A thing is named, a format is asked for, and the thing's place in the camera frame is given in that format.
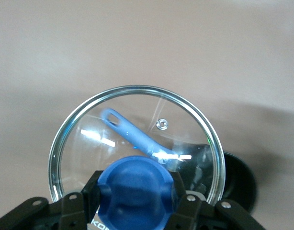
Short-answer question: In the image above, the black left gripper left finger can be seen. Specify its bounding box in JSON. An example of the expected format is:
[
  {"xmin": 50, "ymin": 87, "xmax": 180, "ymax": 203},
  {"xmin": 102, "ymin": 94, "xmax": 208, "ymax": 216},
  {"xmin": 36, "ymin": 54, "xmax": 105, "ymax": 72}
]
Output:
[{"xmin": 60, "ymin": 170, "xmax": 105, "ymax": 230}]

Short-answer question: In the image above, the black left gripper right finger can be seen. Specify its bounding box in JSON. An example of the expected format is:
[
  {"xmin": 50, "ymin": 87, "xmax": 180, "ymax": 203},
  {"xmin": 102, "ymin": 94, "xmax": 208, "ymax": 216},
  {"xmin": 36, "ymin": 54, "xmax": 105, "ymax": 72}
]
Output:
[{"xmin": 166, "ymin": 171, "xmax": 203, "ymax": 230}]

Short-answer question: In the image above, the glass lid with blue knob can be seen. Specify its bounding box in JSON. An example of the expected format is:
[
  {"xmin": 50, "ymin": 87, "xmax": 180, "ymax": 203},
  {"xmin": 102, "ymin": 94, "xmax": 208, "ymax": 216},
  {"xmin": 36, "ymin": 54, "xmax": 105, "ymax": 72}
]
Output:
[{"xmin": 48, "ymin": 85, "xmax": 226, "ymax": 230}]

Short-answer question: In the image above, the black pot with blue handle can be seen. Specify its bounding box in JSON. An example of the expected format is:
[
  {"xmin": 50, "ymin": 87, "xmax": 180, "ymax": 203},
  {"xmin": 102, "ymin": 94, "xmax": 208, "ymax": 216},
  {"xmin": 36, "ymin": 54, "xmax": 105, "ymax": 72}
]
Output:
[{"xmin": 100, "ymin": 107, "xmax": 258, "ymax": 216}]

